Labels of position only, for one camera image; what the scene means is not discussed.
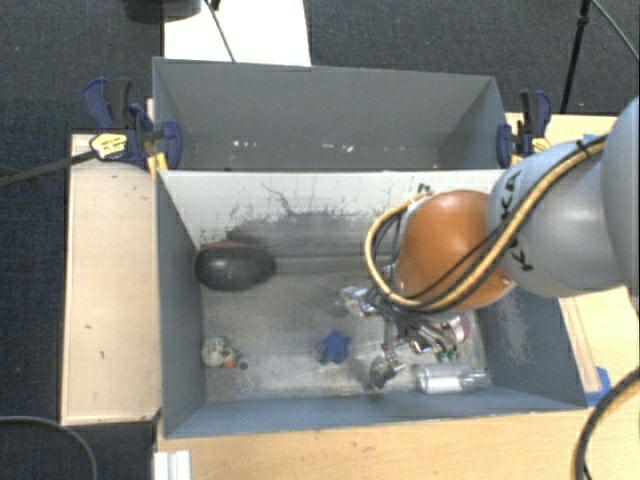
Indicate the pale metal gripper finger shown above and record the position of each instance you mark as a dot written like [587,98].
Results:
[359,300]
[384,371]

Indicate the clear plastic bottle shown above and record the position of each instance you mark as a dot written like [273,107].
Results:
[445,379]

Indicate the blue star-shaped toy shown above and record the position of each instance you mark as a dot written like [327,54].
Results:
[334,347]

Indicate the grey metal bin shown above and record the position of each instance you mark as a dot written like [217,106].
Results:
[280,318]

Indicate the black oval ball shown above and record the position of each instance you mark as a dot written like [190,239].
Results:
[234,269]

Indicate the red-brown flat thing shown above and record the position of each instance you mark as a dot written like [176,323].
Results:
[225,244]

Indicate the white spotted toy animal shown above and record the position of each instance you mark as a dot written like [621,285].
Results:
[216,352]

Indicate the pale wood board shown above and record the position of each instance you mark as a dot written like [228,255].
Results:
[112,288]

